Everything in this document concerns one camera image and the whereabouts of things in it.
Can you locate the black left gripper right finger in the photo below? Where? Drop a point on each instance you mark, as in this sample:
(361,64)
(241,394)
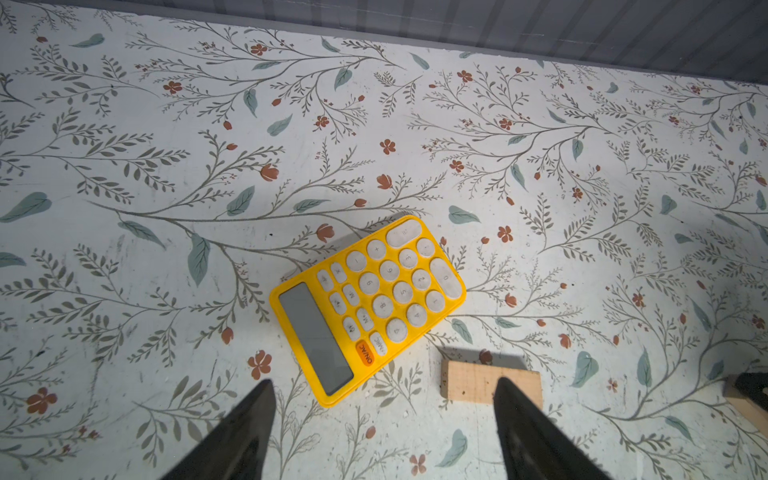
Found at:
(532,446)

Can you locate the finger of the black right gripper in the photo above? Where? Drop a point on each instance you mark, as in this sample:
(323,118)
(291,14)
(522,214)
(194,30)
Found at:
(754,387)

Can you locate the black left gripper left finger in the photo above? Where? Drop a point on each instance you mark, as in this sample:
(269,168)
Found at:
(237,447)

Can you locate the wood block with holes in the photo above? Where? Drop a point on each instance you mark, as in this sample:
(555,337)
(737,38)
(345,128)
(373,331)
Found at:
(476,383)

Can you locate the yellow calculator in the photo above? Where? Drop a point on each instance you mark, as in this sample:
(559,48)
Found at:
(350,315)

